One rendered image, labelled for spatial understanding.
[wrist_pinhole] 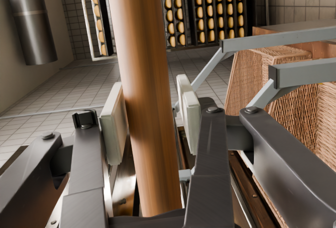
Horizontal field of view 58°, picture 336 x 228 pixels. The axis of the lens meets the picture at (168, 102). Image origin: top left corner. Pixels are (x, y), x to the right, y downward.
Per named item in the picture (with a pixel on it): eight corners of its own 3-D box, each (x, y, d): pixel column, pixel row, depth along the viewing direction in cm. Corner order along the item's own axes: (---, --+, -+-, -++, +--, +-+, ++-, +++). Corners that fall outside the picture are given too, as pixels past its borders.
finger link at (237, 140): (206, 129, 14) (268, 122, 15) (192, 98, 19) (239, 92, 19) (208, 157, 15) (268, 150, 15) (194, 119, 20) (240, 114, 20)
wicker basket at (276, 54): (311, 162, 131) (247, 170, 130) (264, 119, 185) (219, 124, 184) (313, 50, 117) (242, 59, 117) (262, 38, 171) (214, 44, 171)
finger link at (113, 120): (121, 165, 17) (108, 166, 17) (130, 118, 23) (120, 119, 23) (112, 114, 16) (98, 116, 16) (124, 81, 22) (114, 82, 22)
